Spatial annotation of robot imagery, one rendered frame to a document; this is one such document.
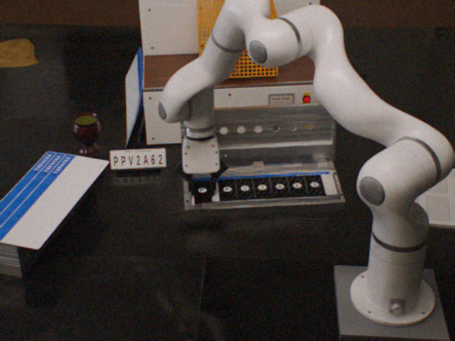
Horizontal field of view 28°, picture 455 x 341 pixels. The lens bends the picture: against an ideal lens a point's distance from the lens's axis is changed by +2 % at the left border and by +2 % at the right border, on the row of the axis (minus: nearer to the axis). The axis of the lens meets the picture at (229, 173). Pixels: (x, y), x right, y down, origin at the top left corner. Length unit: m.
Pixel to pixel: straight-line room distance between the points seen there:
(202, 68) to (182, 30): 0.58
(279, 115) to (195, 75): 0.37
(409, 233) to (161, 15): 1.17
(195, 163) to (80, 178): 0.31
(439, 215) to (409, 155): 0.61
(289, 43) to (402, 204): 0.42
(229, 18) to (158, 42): 0.75
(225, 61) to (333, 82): 0.36
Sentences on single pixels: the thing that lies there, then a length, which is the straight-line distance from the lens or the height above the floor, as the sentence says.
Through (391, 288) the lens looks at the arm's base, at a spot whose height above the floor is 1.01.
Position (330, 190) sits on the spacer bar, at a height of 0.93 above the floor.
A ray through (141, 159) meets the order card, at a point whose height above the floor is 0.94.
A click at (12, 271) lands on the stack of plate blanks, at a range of 2.29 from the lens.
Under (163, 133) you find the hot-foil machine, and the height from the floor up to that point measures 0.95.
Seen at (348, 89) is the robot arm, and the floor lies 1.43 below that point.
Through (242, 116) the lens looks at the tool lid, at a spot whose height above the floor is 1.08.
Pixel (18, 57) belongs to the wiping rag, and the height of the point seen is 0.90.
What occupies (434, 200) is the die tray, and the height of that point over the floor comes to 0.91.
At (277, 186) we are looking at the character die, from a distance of 2.47.
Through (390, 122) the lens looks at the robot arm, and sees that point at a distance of 1.93.
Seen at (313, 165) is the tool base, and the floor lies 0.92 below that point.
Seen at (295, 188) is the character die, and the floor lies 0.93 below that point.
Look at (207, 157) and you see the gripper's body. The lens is 2.38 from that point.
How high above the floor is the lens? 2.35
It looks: 34 degrees down
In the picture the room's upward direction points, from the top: 1 degrees counter-clockwise
